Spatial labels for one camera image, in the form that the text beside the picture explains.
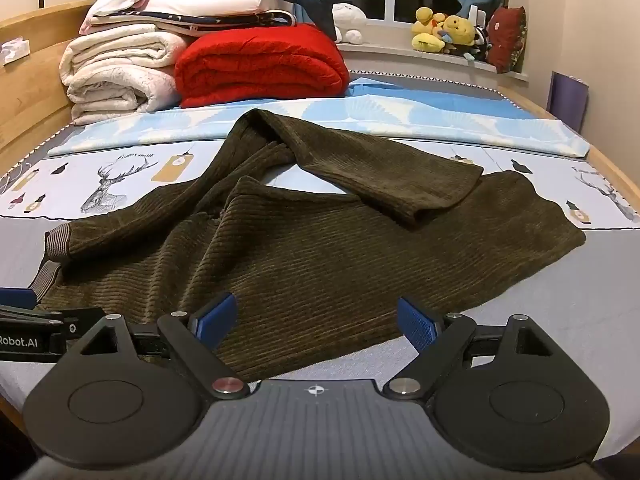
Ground deer print bed sheet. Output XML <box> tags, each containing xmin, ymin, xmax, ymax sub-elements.
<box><xmin>0</xmin><ymin>136</ymin><xmax>640</xmax><ymax>461</ymax></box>

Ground brown corduroy pants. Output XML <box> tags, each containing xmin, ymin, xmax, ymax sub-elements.
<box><xmin>39</xmin><ymin>108</ymin><xmax>587</xmax><ymax>382</ymax></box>

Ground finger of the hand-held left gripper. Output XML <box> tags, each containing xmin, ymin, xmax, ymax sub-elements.
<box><xmin>0</xmin><ymin>287</ymin><xmax>65</xmax><ymax>328</ymax></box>

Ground red folded blanket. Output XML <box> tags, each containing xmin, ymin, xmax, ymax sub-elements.
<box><xmin>174</xmin><ymin>23</ymin><xmax>350</xmax><ymax>109</ymax></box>

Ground yellow duck plush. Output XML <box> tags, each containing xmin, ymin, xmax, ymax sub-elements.
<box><xmin>442</xmin><ymin>15</ymin><xmax>477</xmax><ymax>48</ymax></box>
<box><xmin>411</xmin><ymin>6</ymin><xmax>447</xmax><ymax>54</ymax></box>

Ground red cushion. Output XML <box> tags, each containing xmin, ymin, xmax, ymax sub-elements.
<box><xmin>486</xmin><ymin>6</ymin><xmax>528</xmax><ymax>75</ymax></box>

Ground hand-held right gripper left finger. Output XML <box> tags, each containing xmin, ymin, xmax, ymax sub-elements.
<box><xmin>74</xmin><ymin>292</ymin><xmax>251</xmax><ymax>402</ymax></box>

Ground purple board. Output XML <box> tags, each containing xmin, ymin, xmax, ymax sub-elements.
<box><xmin>546</xmin><ymin>71</ymin><xmax>591</xmax><ymax>133</ymax></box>

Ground white seal plush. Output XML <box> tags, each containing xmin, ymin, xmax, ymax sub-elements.
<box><xmin>331</xmin><ymin>3</ymin><xmax>368</xmax><ymax>44</ymax></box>

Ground white folded quilt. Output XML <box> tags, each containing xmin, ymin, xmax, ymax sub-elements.
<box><xmin>91</xmin><ymin>0</ymin><xmax>277</xmax><ymax>26</ymax></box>

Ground blue white patterned sheet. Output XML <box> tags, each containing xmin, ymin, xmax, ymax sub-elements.
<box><xmin>47</xmin><ymin>76</ymin><xmax>592</xmax><ymax>159</ymax></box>

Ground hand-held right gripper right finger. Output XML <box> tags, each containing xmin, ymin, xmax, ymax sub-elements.
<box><xmin>383</xmin><ymin>296</ymin><xmax>567</xmax><ymax>402</ymax></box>

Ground dark star print blanket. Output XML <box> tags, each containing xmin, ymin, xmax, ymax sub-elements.
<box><xmin>102</xmin><ymin>9</ymin><xmax>299</xmax><ymax>37</ymax></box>

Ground cream folded fleece blanket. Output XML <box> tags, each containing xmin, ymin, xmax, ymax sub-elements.
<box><xmin>58</xmin><ymin>23</ymin><xmax>193</xmax><ymax>126</ymax></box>

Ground tissue box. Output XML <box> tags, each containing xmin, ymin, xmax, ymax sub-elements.
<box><xmin>0</xmin><ymin>36</ymin><xmax>34</xmax><ymax>67</ymax></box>

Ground black white striped plush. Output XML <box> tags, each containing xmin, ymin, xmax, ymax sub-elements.
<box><xmin>469</xmin><ymin>25</ymin><xmax>495</xmax><ymax>62</ymax></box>

